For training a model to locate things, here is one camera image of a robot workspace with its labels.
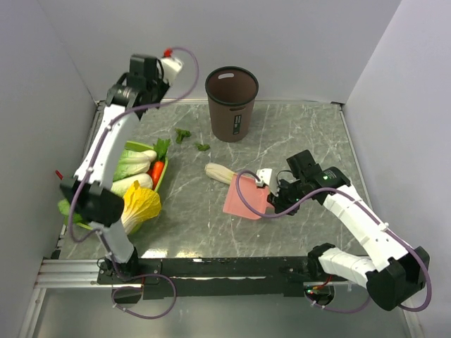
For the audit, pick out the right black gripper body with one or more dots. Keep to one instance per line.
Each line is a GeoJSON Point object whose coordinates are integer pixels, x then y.
{"type": "Point", "coordinates": [289, 193]}

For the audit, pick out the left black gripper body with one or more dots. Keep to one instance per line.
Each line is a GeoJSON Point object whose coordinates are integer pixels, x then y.
{"type": "Point", "coordinates": [158, 87]}

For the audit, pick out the pink dustpan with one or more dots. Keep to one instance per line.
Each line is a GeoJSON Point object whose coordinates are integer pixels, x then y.
{"type": "Point", "coordinates": [255, 196]}

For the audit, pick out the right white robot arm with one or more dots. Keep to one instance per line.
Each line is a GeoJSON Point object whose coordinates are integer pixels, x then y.
{"type": "Point", "coordinates": [391, 272]}

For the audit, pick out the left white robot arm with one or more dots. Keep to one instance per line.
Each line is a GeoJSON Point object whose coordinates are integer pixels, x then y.
{"type": "Point", "coordinates": [89, 189]}

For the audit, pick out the green scrap near basket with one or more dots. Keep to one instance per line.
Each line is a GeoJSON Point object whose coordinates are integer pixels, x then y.
{"type": "Point", "coordinates": [181, 135]}

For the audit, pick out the green vegetable basket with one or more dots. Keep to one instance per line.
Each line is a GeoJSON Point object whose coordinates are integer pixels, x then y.
{"type": "Point", "coordinates": [160, 176]}

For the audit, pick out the orange carrot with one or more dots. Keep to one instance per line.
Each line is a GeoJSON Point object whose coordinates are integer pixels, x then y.
{"type": "Point", "coordinates": [156, 172]}

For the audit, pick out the green scrap near celery root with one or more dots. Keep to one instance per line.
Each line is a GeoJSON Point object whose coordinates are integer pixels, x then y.
{"type": "Point", "coordinates": [202, 147]}

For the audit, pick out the brown trash bin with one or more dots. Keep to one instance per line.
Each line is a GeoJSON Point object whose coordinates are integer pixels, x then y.
{"type": "Point", "coordinates": [231, 92]}

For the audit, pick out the white green bok choy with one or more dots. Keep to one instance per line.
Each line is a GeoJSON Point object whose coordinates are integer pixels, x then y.
{"type": "Point", "coordinates": [120, 187]}

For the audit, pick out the celery stalk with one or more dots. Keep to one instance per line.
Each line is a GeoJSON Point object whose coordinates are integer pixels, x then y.
{"type": "Point", "coordinates": [219, 173]}

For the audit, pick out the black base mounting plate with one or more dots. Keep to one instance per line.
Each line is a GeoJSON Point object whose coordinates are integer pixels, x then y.
{"type": "Point", "coordinates": [166, 287]}

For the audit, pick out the yellow napa cabbage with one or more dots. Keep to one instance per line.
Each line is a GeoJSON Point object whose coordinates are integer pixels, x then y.
{"type": "Point", "coordinates": [140, 205]}

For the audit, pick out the green leafy lettuce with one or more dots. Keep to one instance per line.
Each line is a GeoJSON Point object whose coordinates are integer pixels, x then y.
{"type": "Point", "coordinates": [162, 147]}

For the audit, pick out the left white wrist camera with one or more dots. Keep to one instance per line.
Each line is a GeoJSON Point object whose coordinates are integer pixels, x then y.
{"type": "Point", "coordinates": [172, 66]}

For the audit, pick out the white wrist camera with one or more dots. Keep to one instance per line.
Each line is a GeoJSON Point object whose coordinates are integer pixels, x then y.
{"type": "Point", "coordinates": [172, 66]}
{"type": "Point", "coordinates": [266, 177]}

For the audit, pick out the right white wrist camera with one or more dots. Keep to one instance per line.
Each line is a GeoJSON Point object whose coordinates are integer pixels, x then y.
{"type": "Point", "coordinates": [266, 177]}

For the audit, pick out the aluminium frame rail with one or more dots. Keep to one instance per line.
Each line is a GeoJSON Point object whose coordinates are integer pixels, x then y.
{"type": "Point", "coordinates": [70, 273]}

